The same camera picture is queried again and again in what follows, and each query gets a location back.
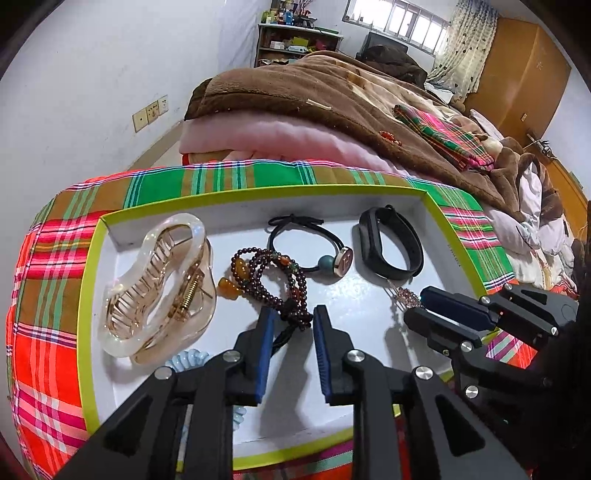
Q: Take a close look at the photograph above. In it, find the bright plaid cloth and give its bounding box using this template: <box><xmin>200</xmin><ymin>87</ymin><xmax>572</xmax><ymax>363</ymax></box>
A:
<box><xmin>4</xmin><ymin>159</ymin><xmax>539</xmax><ymax>480</ymax></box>

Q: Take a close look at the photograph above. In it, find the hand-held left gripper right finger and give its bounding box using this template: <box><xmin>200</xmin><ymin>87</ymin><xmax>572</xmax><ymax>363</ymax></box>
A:
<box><xmin>313</xmin><ymin>305</ymin><xmax>532</xmax><ymax>480</ymax></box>

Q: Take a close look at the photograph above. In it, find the brown fleece blanket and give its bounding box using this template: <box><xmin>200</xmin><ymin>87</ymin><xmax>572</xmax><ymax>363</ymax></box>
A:
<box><xmin>185</xmin><ymin>50</ymin><xmax>555</xmax><ymax>222</ymax></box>

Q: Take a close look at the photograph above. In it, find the white tray green rim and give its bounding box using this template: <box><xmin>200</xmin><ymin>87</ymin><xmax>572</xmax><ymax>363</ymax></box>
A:
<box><xmin>76</xmin><ymin>184</ymin><xmax>490</xmax><ymax>472</ymax></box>

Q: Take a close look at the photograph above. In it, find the white quilt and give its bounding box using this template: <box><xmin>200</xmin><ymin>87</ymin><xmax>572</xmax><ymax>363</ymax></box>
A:
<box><xmin>480</xmin><ymin>157</ymin><xmax>583</xmax><ymax>296</ymax></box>

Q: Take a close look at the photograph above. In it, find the black monitor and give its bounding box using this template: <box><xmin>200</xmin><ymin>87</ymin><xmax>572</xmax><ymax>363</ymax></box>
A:
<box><xmin>362</xmin><ymin>31</ymin><xmax>409</xmax><ymax>58</ymax></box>

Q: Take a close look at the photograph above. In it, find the folded plaid cloth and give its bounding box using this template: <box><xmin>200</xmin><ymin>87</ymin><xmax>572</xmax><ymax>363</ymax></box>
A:
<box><xmin>392</xmin><ymin>104</ymin><xmax>497</xmax><ymax>172</ymax></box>

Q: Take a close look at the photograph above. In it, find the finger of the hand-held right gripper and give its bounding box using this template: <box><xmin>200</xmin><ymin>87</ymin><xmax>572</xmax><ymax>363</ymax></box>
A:
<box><xmin>420</xmin><ymin>286</ymin><xmax>498</xmax><ymax>330</ymax></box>
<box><xmin>404</xmin><ymin>307</ymin><xmax>484</xmax><ymax>359</ymax></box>

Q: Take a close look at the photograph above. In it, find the dotted curtain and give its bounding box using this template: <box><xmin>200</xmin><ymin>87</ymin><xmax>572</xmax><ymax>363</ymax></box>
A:
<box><xmin>427</xmin><ymin>0</ymin><xmax>500</xmax><ymax>100</ymax></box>

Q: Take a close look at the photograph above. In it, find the group of bottles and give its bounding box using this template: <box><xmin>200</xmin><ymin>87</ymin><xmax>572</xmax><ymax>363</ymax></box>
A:
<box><xmin>261</xmin><ymin>0</ymin><xmax>324</xmax><ymax>28</ymax></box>

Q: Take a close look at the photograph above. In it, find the wooden wardrobe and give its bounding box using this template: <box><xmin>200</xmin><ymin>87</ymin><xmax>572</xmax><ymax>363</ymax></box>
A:
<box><xmin>464</xmin><ymin>17</ymin><xmax>573</xmax><ymax>153</ymax></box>

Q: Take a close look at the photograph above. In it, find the dark red bead bracelet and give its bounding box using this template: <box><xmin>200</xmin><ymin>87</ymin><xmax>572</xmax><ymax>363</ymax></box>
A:
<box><xmin>217</xmin><ymin>247</ymin><xmax>315</xmax><ymax>333</ymax></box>

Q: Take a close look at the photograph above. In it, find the window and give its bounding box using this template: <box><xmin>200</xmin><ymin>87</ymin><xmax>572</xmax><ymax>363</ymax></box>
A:
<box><xmin>342</xmin><ymin>0</ymin><xmax>451</xmax><ymax>58</ymax></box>

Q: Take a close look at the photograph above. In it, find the black wristband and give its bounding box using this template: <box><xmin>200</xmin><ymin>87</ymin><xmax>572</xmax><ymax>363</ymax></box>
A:
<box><xmin>353</xmin><ymin>206</ymin><xmax>424</xmax><ymax>280</ymax></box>

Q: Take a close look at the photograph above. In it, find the black hair tie with charm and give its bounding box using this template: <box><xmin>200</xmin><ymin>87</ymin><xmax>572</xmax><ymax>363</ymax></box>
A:
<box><xmin>268</xmin><ymin>213</ymin><xmax>355</xmax><ymax>278</ymax></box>

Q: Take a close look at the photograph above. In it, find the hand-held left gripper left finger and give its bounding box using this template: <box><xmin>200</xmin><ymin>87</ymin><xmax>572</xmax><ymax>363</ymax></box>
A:
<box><xmin>55</xmin><ymin>307</ymin><xmax>280</xmax><ymax>480</ymax></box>

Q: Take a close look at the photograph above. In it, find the pink bed sheet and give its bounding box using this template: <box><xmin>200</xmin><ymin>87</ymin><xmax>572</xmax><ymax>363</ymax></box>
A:
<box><xmin>179</xmin><ymin>115</ymin><xmax>411</xmax><ymax>178</ymax></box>

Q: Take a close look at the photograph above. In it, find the dark jacket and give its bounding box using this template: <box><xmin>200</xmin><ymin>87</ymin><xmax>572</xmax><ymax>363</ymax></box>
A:
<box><xmin>355</xmin><ymin>44</ymin><xmax>430</xmax><ymax>86</ymax></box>

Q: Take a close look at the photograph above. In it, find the translucent hair claw clip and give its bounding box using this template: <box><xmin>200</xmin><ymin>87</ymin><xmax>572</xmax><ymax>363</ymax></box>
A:
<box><xmin>97</xmin><ymin>213</ymin><xmax>218</xmax><ymax>365</ymax></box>

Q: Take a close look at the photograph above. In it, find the white shelf unit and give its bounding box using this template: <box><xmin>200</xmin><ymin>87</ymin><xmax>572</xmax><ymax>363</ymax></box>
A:
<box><xmin>256</xmin><ymin>23</ymin><xmax>345</xmax><ymax>70</ymax></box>

